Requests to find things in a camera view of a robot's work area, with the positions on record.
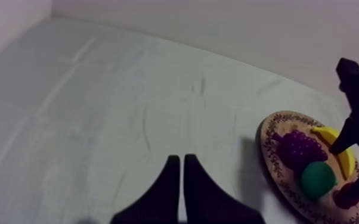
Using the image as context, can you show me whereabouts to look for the purple toy grapes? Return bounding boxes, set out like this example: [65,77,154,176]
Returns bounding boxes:
[271,129,329,171]

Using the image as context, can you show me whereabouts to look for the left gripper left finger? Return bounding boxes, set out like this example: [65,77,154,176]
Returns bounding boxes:
[110,154,181,224]

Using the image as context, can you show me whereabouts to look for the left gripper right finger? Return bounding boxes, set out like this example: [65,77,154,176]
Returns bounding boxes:
[184,154,267,224]

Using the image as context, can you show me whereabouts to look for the round wooden board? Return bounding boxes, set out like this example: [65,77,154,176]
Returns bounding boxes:
[256,110,359,224]

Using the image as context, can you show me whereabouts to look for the small red fruit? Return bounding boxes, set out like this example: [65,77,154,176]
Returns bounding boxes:
[333,182,359,210]

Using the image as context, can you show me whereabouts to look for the yellow toy banana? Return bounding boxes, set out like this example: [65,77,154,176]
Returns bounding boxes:
[311,126,357,182]

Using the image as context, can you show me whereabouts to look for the green toy pear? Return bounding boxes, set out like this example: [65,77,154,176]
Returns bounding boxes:
[299,161,338,201]

